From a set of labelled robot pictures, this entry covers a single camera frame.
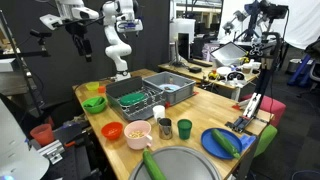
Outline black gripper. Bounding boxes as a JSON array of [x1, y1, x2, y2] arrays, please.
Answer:
[[65, 22, 94, 63]]

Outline green zucchini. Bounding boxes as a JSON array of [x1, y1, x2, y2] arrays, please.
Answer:
[[211, 128, 242, 160], [142, 148, 168, 180]]

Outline green plate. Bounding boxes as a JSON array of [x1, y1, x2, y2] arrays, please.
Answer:
[[119, 92, 147, 106]]

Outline light blue plate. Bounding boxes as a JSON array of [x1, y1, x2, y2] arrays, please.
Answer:
[[158, 83, 182, 93]]

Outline large grey plate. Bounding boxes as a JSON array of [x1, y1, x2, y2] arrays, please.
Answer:
[[128, 145, 223, 180]]

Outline small yellow bowl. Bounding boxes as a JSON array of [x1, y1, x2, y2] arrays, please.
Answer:
[[85, 81, 100, 92]]

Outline green cloth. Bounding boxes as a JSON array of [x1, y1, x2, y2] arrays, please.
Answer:
[[83, 96, 105, 108]]

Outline grey dish rack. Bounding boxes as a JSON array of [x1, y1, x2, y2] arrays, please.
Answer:
[[105, 76, 167, 122]]

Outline green bowl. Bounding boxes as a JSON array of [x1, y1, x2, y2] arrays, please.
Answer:
[[81, 96, 108, 115]]

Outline red-orange bowl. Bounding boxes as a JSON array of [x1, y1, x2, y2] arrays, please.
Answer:
[[100, 121, 124, 141]]

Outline red plastic cup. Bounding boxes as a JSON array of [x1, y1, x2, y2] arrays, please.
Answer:
[[29, 123, 55, 147]]

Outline white cup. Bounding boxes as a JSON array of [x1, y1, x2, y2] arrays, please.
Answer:
[[152, 104, 166, 123]]

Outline beige food pieces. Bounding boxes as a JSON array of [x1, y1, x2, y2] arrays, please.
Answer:
[[129, 130, 145, 139]]

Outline black computer monitor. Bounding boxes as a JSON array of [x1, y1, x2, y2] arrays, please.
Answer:
[[176, 32, 192, 64]]

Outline pink bowl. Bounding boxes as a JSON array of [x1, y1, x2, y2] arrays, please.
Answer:
[[123, 120, 153, 151]]

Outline aluminium extrusion piece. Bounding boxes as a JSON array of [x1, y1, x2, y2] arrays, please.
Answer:
[[36, 139, 66, 164]]

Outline grey plastic crate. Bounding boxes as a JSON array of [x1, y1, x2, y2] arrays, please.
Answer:
[[142, 71, 197, 106]]

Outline black power brick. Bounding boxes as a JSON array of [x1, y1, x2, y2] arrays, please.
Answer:
[[188, 66, 203, 74]]

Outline steel cup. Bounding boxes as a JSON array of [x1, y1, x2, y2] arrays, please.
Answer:
[[157, 117, 174, 140]]

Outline black keyboard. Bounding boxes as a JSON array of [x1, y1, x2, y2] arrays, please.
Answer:
[[188, 58, 213, 68]]

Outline dark green plastic cup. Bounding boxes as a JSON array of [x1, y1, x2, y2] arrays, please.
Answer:
[[176, 118, 193, 140]]

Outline yellow toy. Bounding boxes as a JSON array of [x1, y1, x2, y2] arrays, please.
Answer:
[[208, 69, 219, 81]]

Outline white bowl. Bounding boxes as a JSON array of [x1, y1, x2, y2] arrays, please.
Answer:
[[215, 66, 233, 77]]

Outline clear plastic storage box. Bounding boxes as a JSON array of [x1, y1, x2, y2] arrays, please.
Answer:
[[210, 41, 248, 68]]

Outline white headset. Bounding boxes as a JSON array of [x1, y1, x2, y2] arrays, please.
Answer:
[[226, 70, 247, 84]]

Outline blue cloth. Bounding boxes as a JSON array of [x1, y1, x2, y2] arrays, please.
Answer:
[[239, 133, 257, 151]]

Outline pink stool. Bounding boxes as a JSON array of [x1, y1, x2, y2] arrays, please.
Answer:
[[240, 94, 287, 128]]

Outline green chair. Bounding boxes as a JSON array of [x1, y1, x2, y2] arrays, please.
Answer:
[[253, 124, 278, 158]]

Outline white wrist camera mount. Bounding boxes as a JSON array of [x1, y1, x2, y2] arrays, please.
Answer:
[[39, 13, 64, 31]]

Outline black camera on pole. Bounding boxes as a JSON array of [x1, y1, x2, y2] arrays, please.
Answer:
[[29, 29, 53, 46]]

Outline black camera stand with clamp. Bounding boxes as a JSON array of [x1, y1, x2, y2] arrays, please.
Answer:
[[225, 31, 283, 134]]

